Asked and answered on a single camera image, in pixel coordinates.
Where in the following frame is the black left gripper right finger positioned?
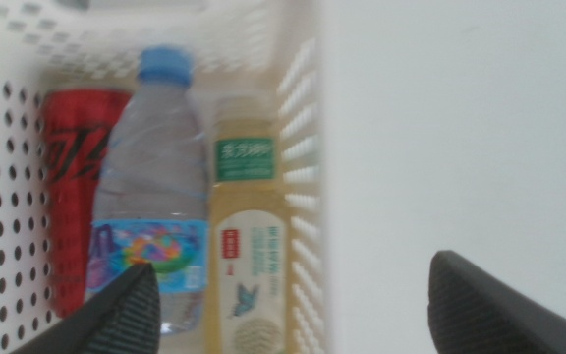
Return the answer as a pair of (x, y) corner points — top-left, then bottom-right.
(427, 249), (566, 354)

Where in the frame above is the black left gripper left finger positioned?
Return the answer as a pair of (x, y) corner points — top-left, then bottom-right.
(10, 263), (161, 354)

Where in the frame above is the red cola can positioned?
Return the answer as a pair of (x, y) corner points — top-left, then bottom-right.
(40, 88), (135, 320)

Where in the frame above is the yellow tea bottle green label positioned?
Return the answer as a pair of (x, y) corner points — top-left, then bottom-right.
(204, 95), (292, 354)

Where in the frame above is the clear water bottle blue cap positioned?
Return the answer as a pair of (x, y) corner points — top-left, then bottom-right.
(85, 45), (210, 336)

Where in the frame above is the white perforated plastic basket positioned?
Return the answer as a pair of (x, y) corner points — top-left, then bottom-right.
(0, 0), (337, 354)

